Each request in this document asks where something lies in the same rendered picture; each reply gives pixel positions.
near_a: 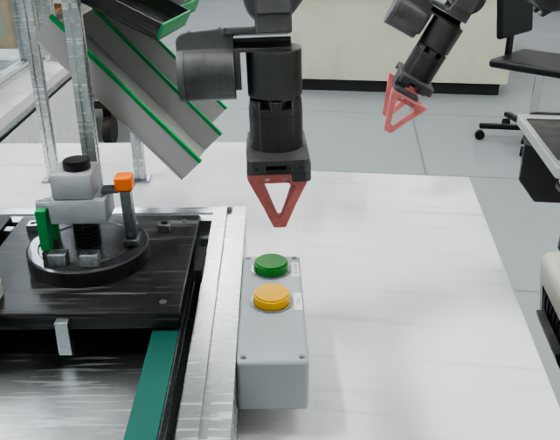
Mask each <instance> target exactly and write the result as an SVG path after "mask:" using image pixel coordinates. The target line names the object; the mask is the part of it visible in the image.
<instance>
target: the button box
mask: <svg viewBox="0 0 560 440"><path fill-rule="evenodd" d="M256 258H257V257H244V258H243V262H242V275H241V288H240V301H239V328H238V341H237V354H236V378H237V404H238V408H239V409H306V408H307V407H308V380H309V358H308V340H307V330H306V321H305V312H304V303H303V293H302V284H301V267H300V259H299V258H298V257H296V256H292V257H285V258H286V259H287V261H288V270H287V272H286V273H284V274H282V275H279V276H276V277H266V276H262V275H259V274H258V273H257V272H256V271H255V270H254V261H255V259H256ZM265 284H278V285H283V286H285V287H286V288H287V289H288V290H289V291H290V302H289V304H288V305H287V306H286V307H284V308H281V309H278V310H265V309H261V308H259V307H257V306H256V305H255V304H254V303H253V292H254V290H255V289H256V288H258V287H259V286H261V285H265Z"/></svg>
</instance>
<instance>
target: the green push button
mask: <svg viewBox="0 0 560 440"><path fill-rule="evenodd" d="M254 270H255V271H256V272H257V273H258V274H259V275H262V276H266V277H276V276H279V275H282V274H284V273H286V272H287V270H288V261H287V259H286V258H285V257H283V256H281V255H279V254H274V253H268V254H264V255H261V256H259V257H257V258H256V259H255V261H254Z"/></svg>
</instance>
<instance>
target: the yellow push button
mask: <svg viewBox="0 0 560 440"><path fill-rule="evenodd" d="M289 302H290V291H289V290H288V289H287V288H286V287H285V286H283V285H278V284H265V285H261V286H259V287H258V288H256V289H255V290H254V292H253V303H254V304H255V305H256V306H257V307H259V308H261V309H265V310H278V309H281V308H284V307H286V306H287V305H288V304H289Z"/></svg>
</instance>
